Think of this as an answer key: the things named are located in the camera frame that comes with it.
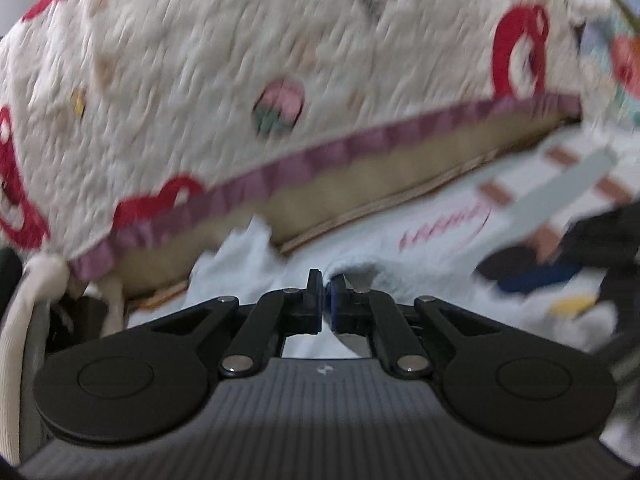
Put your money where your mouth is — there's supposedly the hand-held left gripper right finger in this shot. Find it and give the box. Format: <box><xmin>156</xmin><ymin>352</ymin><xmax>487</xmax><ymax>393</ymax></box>
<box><xmin>327</xmin><ymin>274</ymin><xmax>493</xmax><ymax>379</ymax></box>

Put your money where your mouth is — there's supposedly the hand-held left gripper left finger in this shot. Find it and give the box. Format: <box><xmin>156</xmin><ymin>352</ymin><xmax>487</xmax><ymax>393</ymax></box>
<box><xmin>150</xmin><ymin>269</ymin><xmax>323</xmax><ymax>378</ymax></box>

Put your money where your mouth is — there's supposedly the light grey shirt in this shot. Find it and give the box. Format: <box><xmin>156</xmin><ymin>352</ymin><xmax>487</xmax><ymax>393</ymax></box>
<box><xmin>125</xmin><ymin>215</ymin><xmax>501</xmax><ymax>361</ymax></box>

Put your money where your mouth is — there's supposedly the printed checkered floor mat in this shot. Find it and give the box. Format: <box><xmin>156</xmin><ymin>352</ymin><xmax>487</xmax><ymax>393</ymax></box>
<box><xmin>125</xmin><ymin>125</ymin><xmax>640</xmax><ymax>366</ymax></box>

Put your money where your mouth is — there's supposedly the colourful patchwork quilt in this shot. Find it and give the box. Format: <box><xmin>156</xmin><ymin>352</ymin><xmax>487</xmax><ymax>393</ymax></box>
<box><xmin>580</xmin><ymin>0</ymin><xmax>640</xmax><ymax>131</ymax></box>

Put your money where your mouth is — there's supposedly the black folded garment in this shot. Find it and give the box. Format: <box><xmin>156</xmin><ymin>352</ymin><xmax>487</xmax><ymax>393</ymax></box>
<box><xmin>47</xmin><ymin>295</ymin><xmax>108</xmax><ymax>353</ymax></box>

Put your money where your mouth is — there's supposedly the white quilted bear bedspread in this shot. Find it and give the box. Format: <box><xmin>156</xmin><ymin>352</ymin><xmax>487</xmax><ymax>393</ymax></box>
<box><xmin>0</xmin><ymin>0</ymin><xmax>611</xmax><ymax>281</ymax></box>

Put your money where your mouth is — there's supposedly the dark green folded garment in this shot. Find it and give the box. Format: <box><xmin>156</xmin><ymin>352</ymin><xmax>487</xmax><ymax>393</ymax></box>
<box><xmin>0</xmin><ymin>247</ymin><xmax>26</xmax><ymax>313</ymax></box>

